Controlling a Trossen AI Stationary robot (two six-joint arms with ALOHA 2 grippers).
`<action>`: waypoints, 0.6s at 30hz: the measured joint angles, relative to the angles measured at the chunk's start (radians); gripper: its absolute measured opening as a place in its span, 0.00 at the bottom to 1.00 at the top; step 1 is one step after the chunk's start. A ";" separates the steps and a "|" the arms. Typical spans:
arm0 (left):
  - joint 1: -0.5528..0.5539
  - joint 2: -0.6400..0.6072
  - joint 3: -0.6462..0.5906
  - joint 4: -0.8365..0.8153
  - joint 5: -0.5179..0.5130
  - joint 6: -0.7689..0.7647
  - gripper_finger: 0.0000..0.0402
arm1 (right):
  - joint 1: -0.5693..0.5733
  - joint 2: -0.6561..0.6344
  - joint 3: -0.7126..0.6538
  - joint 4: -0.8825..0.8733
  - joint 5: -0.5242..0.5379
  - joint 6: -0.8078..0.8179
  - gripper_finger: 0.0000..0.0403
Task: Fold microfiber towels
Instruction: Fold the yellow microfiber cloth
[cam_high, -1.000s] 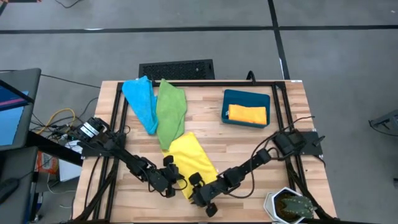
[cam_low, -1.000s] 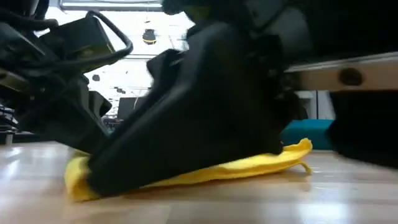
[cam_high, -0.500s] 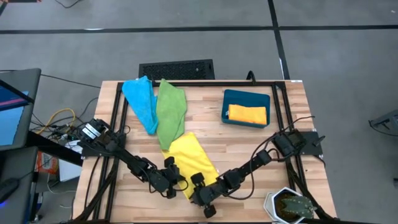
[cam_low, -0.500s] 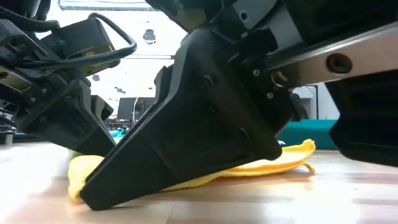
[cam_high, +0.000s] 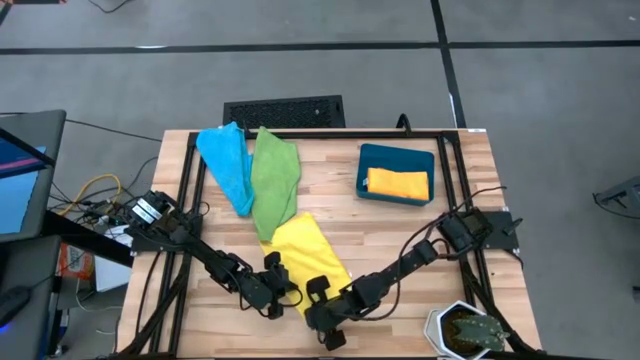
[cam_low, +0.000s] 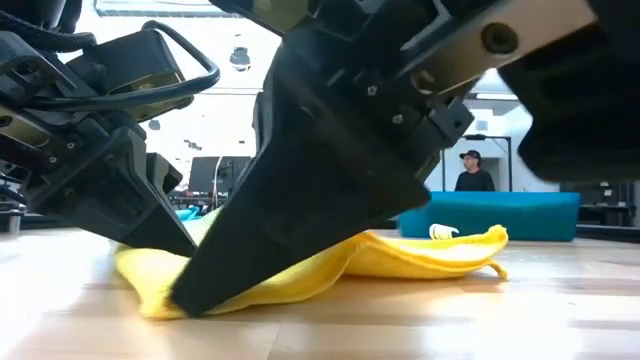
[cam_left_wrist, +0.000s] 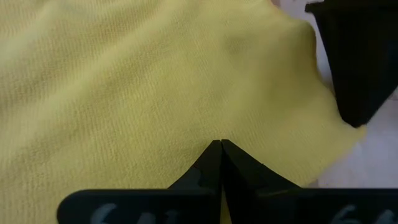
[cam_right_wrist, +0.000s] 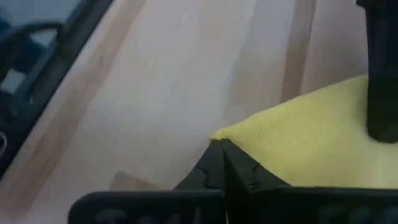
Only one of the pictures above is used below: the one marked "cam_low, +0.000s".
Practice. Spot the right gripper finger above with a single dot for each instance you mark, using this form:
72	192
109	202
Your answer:
300	190
575	100

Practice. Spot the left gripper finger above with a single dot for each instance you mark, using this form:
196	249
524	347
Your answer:
162	175
110	200

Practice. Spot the blue microfiber towel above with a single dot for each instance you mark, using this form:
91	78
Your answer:
187	212

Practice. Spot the teal plastic bin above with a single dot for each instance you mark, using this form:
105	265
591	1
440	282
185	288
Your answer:
500	215

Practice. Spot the yellow microfiber towel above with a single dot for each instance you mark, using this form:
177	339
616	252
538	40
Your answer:
425	255

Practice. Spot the dark background monitor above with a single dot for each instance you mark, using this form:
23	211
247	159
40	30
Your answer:
205	172

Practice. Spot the long ceiling light bar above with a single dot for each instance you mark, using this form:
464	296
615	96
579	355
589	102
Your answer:
495	96

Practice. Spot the dark side desk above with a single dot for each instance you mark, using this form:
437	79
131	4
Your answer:
20	220

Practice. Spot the black shelf unit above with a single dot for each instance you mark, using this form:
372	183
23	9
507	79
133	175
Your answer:
607	200

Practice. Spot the person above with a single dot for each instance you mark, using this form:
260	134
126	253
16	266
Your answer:
472	177

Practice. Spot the black gantry frame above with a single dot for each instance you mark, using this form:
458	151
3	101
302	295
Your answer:
509	160

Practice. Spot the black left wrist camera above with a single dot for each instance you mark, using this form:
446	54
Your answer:
130	65

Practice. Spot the black ceiling camera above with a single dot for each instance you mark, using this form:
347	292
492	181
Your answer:
240	57

